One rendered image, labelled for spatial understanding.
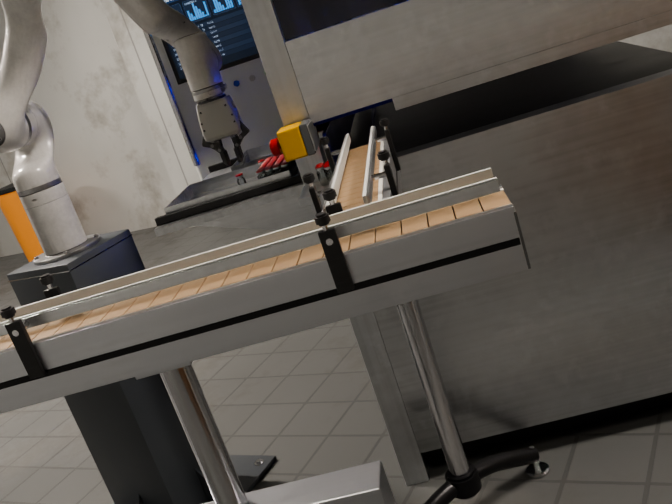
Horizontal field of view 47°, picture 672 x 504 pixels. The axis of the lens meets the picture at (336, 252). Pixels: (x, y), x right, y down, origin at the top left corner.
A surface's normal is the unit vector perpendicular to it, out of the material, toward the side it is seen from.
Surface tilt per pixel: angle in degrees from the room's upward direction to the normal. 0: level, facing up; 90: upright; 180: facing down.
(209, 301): 90
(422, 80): 90
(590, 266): 90
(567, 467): 0
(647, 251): 90
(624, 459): 0
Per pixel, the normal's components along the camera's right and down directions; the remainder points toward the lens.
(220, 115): 0.00, 0.31
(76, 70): -0.44, 0.40
